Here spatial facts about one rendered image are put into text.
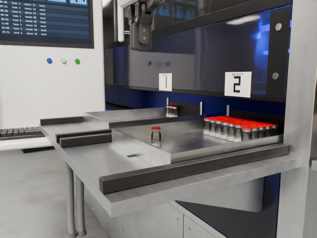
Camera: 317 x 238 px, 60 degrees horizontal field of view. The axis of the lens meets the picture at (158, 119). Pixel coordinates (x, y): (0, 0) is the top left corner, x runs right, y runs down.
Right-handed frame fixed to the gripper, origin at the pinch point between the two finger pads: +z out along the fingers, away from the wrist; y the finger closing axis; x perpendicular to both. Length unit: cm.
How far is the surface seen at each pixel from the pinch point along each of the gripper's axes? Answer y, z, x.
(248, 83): 3.5, 8.1, -30.0
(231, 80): 9.1, 7.4, -30.0
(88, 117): 47, 20, -4
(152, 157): 0.0, 20.8, -2.1
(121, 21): 65, -16, -24
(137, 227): 65, 76, -30
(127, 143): 10.9, 20.7, -1.9
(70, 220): 98, 81, -7
